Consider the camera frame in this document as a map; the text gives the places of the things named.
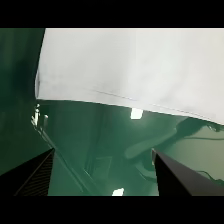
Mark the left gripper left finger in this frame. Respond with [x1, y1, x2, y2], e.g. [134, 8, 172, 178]
[0, 147, 56, 197]

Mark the white T-shirt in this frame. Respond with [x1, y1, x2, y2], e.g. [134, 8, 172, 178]
[34, 27, 224, 126]

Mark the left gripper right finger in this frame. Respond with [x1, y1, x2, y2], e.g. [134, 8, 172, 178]
[151, 148, 224, 197]

